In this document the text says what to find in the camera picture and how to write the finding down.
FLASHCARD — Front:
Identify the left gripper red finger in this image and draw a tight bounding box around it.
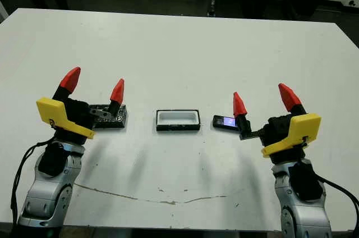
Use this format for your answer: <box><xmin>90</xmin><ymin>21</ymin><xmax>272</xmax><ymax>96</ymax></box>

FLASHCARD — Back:
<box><xmin>52</xmin><ymin>66</ymin><xmax>82</xmax><ymax>101</ymax></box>
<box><xmin>108</xmin><ymin>78</ymin><xmax>126</xmax><ymax>115</ymax></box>

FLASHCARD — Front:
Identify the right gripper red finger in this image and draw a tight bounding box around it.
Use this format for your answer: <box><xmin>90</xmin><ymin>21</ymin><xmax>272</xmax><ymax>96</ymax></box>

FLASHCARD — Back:
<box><xmin>278</xmin><ymin>83</ymin><xmax>309</xmax><ymax>117</ymax></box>
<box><xmin>233</xmin><ymin>91</ymin><xmax>252</xmax><ymax>141</ymax></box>

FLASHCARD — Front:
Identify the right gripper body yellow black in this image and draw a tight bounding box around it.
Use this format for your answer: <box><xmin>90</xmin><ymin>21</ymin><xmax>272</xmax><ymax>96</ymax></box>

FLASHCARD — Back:
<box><xmin>250</xmin><ymin>113</ymin><xmax>322</xmax><ymax>163</ymax></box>

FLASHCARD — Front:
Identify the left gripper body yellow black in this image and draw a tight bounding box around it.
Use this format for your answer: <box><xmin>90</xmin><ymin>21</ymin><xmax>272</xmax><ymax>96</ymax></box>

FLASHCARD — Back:
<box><xmin>35</xmin><ymin>97</ymin><xmax>112</xmax><ymax>145</ymax></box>

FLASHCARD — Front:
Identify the black box lid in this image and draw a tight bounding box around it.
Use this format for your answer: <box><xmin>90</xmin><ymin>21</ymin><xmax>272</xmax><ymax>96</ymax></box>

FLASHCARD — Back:
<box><xmin>89</xmin><ymin>104</ymin><xmax>128</xmax><ymax>129</ymax></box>

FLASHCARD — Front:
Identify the black box base white lining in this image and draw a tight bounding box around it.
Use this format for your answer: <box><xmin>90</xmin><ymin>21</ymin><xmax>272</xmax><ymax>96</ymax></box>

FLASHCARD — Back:
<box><xmin>154</xmin><ymin>108</ymin><xmax>201</xmax><ymax>132</ymax></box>

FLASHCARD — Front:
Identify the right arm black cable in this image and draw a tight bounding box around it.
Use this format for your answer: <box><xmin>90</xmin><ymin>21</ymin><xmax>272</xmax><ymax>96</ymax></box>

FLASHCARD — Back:
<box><xmin>316</xmin><ymin>175</ymin><xmax>359</xmax><ymax>216</ymax></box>

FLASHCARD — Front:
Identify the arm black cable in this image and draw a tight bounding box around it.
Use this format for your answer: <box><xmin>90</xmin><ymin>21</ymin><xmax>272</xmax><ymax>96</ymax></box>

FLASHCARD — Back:
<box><xmin>10</xmin><ymin>141</ymin><xmax>57</xmax><ymax>230</ymax></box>
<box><xmin>316</xmin><ymin>175</ymin><xmax>359</xmax><ymax>216</ymax></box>

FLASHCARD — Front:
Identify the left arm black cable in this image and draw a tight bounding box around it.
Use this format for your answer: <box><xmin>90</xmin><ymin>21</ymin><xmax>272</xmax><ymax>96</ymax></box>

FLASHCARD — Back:
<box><xmin>10</xmin><ymin>141</ymin><xmax>57</xmax><ymax>230</ymax></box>

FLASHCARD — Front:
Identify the shiny metal stand post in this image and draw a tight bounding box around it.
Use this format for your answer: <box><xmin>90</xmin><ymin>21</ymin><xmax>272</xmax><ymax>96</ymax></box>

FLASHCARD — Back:
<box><xmin>206</xmin><ymin>0</ymin><xmax>219</xmax><ymax>17</ymax></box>

